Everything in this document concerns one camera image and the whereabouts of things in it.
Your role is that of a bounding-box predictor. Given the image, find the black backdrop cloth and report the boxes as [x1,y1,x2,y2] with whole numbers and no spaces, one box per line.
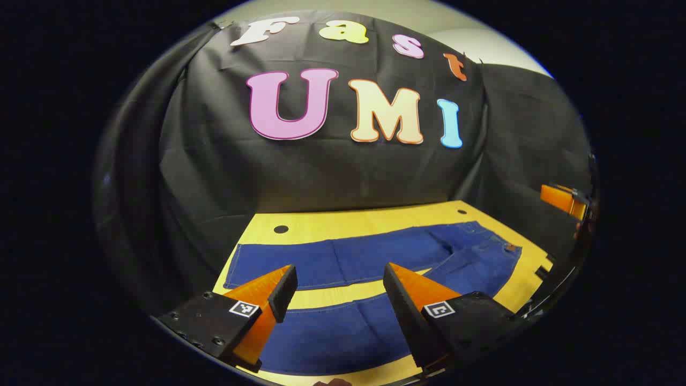
[94,11,595,322]

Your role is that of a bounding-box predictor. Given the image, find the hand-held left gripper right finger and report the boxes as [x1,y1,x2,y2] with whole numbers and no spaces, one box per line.
[382,262,525,372]

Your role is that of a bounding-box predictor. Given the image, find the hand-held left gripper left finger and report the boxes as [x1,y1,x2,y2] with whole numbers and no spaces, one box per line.
[154,264,299,373]

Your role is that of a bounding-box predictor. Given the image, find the blue denim jeans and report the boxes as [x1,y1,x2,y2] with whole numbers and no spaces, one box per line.
[223,221,523,376]

